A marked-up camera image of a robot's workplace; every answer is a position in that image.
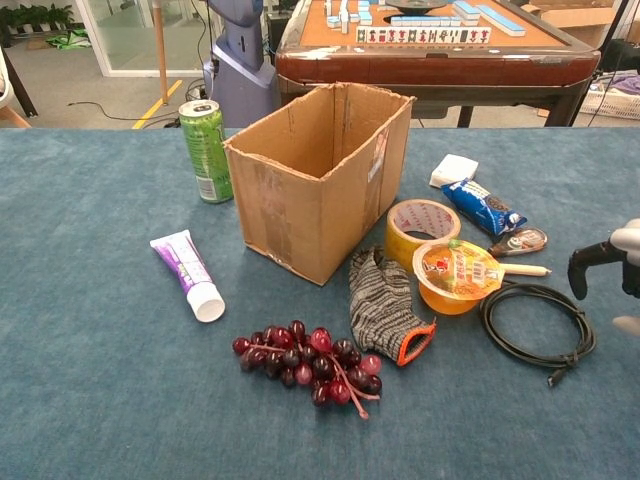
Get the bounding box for white plastic basket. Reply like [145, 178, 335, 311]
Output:
[578, 82, 640, 121]

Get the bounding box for small white box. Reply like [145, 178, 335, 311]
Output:
[428, 153, 480, 190]

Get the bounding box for grey striped work glove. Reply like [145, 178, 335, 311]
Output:
[348, 244, 438, 368]

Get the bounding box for wooden pole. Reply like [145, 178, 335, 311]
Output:
[151, 0, 170, 106]

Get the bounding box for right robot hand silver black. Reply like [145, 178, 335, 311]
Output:
[567, 218, 640, 337]

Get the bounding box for brown cardboard carton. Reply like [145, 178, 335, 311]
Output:
[522, 0, 624, 49]

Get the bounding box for yellow tape roll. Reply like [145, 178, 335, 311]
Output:
[384, 198, 462, 274]

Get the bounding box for green potted plants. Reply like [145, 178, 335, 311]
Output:
[0, 3, 76, 36]

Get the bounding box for open cardboard box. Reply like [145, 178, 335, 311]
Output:
[223, 81, 417, 287]

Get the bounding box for red marker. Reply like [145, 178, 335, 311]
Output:
[499, 263, 553, 278]

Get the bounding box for green white bag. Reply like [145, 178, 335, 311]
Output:
[47, 29, 94, 51]

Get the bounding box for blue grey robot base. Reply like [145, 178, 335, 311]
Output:
[202, 0, 279, 129]

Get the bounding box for blue felt table cover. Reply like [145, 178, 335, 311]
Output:
[0, 127, 640, 480]

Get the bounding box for purple white toothpaste tube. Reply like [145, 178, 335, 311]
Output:
[149, 229, 227, 324]

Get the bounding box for blue cookie packet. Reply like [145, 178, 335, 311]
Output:
[440, 177, 529, 236]

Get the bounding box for white chair wooden legs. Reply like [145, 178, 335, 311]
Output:
[0, 47, 34, 129]

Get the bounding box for brown mahjong table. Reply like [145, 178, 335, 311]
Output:
[274, 0, 601, 129]

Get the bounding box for orange jelly cup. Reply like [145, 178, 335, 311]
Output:
[411, 238, 505, 316]

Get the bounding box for bunch of red grapes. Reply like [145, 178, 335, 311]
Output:
[231, 319, 384, 421]

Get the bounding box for green drink can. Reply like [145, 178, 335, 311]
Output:
[178, 99, 235, 205]

